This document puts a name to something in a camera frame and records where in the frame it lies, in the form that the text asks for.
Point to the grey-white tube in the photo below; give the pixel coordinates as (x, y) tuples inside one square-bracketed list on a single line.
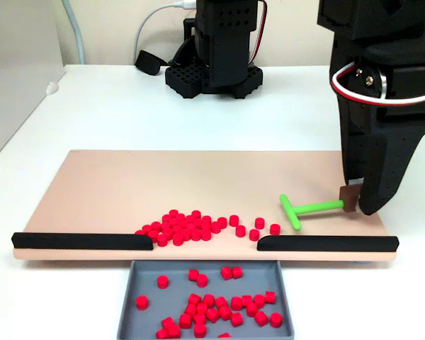
[(80, 49)]

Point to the black foam rail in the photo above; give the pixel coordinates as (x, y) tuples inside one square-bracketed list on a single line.
[(74, 241), (322, 243)]

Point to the white panel foot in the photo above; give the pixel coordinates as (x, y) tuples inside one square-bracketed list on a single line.
[(51, 88)]

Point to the grey tray container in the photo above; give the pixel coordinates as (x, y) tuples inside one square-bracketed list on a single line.
[(145, 320)]

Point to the red cylindrical granule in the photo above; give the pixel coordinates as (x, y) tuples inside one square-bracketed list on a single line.
[(236, 319), (199, 330), (222, 222), (193, 275), (196, 214), (165, 225), (206, 226), (237, 272), (251, 309), (161, 334), (261, 318), (202, 280), (167, 233), (168, 323), (177, 228), (270, 297), (259, 223), (220, 302), (181, 223), (173, 222), (198, 223), (199, 318), (236, 303), (173, 214), (234, 220), (246, 300), (276, 319), (190, 310), (185, 321), (180, 216), (174, 331), (224, 335), (194, 299), (186, 234), (206, 219), (190, 218), (166, 218), (226, 273), (208, 300), (153, 235), (163, 282), (189, 226), (254, 234), (225, 312), (275, 229), (147, 229), (195, 234), (156, 225), (212, 315), (140, 233), (206, 233), (259, 300), (215, 227), (178, 239), (202, 309), (142, 302), (240, 231), (162, 240)]

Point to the white side panel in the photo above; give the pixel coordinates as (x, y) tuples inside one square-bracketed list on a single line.
[(17, 71)]

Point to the beige flat board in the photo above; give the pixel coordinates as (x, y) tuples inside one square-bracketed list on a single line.
[(127, 187)]

